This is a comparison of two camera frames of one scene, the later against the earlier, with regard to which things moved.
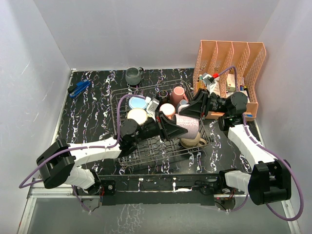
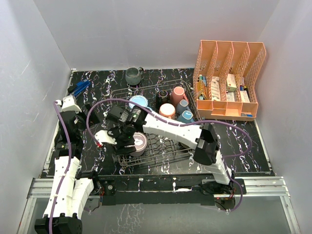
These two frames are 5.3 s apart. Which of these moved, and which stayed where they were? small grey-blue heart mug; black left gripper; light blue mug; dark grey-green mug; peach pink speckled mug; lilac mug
Moved: black left gripper; lilac mug
Stayed: light blue mug; dark grey-green mug; small grey-blue heart mug; peach pink speckled mug
